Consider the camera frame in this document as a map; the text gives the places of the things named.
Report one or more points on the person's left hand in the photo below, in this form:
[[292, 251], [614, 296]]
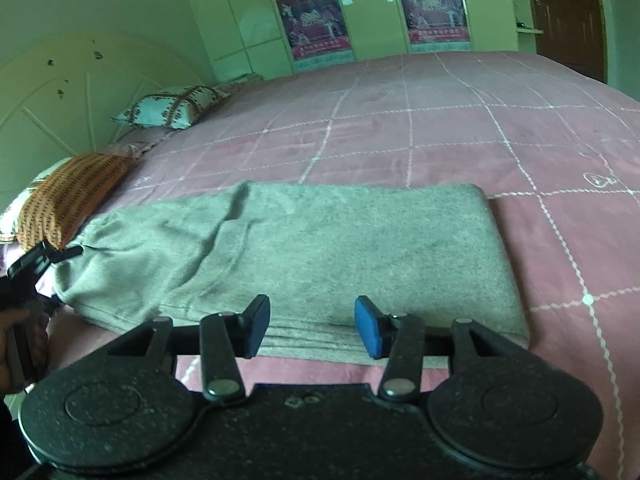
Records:
[[8, 319]]

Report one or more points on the lower right calendar poster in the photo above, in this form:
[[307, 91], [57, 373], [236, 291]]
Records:
[[436, 24]]

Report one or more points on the lower left calendar poster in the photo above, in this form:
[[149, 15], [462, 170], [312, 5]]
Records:
[[313, 27]]

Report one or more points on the orange striped pillow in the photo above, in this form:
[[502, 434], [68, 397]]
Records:
[[63, 201]]

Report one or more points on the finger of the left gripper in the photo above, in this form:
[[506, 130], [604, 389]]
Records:
[[67, 252]]

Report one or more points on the white patterned pillow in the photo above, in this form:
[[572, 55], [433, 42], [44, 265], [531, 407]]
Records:
[[176, 108]]

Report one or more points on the white pillow under orange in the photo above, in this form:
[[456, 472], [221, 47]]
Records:
[[9, 217]]

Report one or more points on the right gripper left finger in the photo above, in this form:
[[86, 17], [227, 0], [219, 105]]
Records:
[[226, 337]]

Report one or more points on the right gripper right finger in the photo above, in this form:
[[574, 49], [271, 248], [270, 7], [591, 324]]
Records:
[[400, 339]]

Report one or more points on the dark brown wooden door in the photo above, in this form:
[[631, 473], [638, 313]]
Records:
[[574, 35]]

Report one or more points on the cream arched headboard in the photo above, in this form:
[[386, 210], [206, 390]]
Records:
[[60, 96]]

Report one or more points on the grey-green sweatpants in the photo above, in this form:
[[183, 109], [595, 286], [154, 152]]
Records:
[[311, 249]]

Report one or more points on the pink checked bed sheet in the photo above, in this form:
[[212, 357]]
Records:
[[556, 152]]

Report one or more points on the cream built-in wardrobe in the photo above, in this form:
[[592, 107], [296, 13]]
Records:
[[247, 36]]

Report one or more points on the calendar poster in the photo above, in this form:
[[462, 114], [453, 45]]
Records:
[[313, 27], [436, 24]]

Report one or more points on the rounded corner shelves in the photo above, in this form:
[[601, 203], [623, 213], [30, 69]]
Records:
[[526, 31]]

